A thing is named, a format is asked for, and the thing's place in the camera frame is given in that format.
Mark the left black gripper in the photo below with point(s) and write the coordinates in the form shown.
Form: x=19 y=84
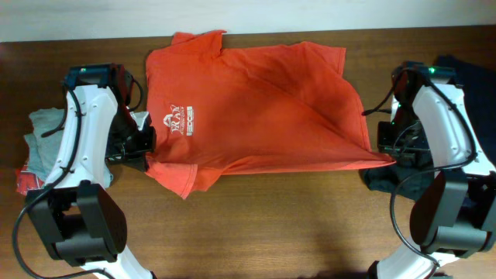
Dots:
x=138 y=157

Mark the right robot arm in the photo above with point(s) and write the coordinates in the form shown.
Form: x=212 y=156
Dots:
x=453 y=219

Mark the dark navy garment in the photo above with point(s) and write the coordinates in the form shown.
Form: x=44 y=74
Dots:
x=455 y=103

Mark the folded red printed t-shirt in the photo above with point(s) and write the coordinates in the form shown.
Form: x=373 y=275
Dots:
x=27 y=180

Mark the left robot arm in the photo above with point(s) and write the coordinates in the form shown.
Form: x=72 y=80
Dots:
x=74 y=216

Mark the folded grey t-shirt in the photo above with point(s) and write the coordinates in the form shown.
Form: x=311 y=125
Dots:
x=43 y=150

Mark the red soccer t-shirt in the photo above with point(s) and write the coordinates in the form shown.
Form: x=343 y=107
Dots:
x=267 y=109

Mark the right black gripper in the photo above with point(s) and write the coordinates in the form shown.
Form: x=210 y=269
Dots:
x=393 y=149

